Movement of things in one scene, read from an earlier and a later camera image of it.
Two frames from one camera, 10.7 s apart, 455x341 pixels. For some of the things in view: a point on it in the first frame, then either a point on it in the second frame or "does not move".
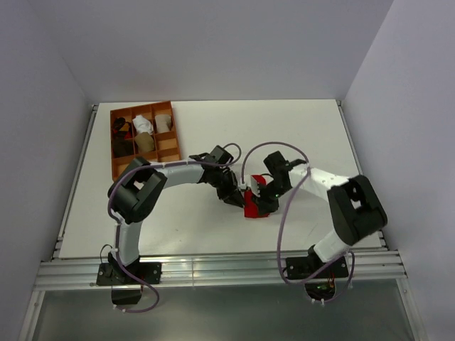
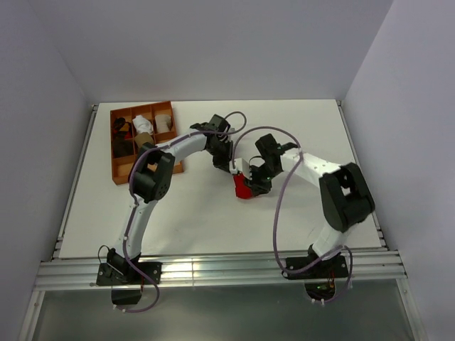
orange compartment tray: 148,131 does not move
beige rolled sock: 163,122 does not move
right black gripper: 266,206 -> 257,187
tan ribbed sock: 144,141 does not move
